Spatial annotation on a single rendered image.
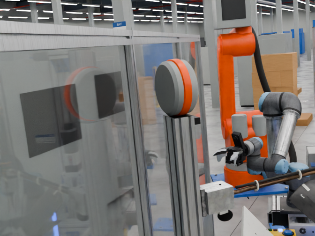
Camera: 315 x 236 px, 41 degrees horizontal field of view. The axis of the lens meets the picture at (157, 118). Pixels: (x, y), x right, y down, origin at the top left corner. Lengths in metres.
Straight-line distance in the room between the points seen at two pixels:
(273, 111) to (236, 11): 3.20
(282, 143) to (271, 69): 7.53
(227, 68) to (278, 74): 4.16
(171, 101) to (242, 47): 4.50
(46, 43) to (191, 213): 0.71
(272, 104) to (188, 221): 1.31
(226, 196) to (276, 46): 11.07
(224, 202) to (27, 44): 0.82
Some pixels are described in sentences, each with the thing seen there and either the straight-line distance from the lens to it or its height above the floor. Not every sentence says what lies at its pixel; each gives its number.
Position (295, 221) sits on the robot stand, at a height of 0.98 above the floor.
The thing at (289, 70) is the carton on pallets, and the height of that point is 1.23.
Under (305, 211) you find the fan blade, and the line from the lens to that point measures 1.64.
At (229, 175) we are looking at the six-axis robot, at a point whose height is 0.21.
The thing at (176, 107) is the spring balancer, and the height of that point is 1.83.
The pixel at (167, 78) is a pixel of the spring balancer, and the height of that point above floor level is 1.91.
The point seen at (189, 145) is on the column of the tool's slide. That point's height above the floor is 1.72.
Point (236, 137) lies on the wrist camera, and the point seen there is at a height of 1.52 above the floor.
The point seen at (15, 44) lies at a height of 2.02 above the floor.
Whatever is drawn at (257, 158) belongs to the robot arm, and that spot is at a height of 1.37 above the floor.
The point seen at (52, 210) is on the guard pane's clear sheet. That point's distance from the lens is 0.73.
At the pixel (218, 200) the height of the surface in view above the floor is 1.53.
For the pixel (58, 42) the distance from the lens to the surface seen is 0.74.
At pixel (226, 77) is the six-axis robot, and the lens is 5.64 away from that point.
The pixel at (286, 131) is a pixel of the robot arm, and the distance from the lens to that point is 2.29.
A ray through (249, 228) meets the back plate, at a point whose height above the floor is 1.34.
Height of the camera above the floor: 2.00
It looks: 10 degrees down
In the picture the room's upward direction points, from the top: 5 degrees counter-clockwise
